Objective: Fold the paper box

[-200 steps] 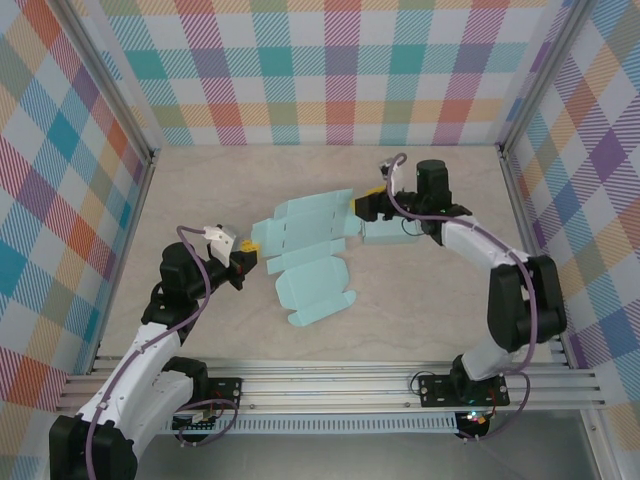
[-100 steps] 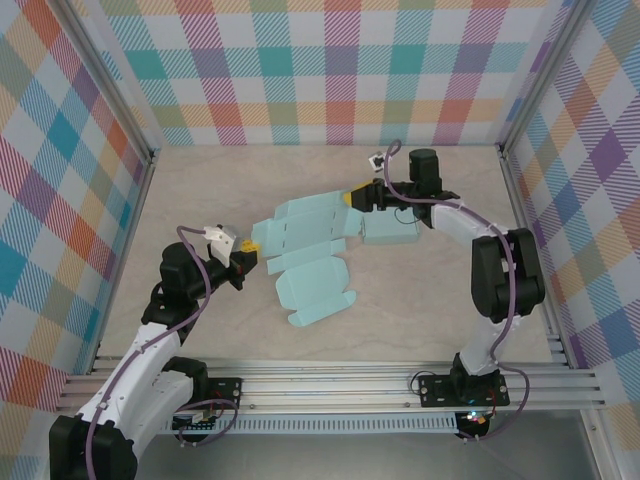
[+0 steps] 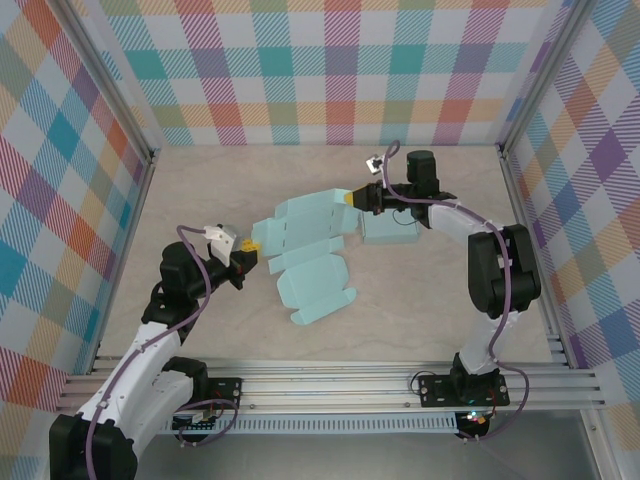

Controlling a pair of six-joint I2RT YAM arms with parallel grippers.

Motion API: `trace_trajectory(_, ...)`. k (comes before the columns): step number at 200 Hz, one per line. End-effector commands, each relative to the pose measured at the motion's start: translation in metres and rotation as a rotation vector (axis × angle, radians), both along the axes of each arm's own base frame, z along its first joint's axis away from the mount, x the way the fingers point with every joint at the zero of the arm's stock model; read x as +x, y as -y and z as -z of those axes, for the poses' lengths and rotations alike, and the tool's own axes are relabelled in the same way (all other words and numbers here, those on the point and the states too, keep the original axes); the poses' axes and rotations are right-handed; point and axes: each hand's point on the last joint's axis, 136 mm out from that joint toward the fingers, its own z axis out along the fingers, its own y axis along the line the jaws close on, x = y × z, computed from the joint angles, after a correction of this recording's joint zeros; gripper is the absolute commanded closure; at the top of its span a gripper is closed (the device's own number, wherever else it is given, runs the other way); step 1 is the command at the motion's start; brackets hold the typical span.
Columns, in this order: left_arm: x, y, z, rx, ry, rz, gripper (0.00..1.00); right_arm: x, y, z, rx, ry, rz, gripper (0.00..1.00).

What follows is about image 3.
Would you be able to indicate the light blue paper box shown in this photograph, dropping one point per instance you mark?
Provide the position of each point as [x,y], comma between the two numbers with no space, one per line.
[310,280]
[390,232]

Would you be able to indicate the circuit board with lights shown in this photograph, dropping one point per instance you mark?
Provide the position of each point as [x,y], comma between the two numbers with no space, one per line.
[475,420]

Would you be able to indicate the aluminium side rail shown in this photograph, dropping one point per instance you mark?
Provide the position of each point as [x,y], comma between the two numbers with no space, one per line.
[526,220]
[134,220]

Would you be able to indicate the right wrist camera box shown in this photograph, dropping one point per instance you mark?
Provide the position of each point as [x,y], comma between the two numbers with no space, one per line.
[375,163]

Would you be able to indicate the aluminium frame post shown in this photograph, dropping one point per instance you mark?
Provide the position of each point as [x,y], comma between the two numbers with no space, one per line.
[542,75]
[107,75]

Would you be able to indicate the small black circuit board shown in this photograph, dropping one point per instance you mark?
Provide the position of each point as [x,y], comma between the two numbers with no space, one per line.
[195,424]

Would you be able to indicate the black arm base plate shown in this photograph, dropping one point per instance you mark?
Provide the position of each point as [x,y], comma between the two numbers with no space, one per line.
[227,392]
[435,390]

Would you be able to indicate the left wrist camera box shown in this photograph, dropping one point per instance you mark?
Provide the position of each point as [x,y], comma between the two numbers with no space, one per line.
[222,240]

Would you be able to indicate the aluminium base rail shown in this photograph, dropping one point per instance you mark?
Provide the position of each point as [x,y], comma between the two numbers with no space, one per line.
[325,387]

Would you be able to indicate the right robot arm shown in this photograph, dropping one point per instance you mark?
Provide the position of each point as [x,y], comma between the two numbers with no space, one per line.
[505,270]

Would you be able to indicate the grey metal sheet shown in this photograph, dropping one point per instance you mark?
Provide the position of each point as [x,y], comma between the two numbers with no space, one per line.
[325,460]

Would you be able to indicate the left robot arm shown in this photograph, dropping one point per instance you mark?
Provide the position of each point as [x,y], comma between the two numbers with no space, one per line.
[130,380]

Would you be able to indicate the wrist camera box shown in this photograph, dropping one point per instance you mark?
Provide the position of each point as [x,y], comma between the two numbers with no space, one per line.
[222,240]
[375,163]

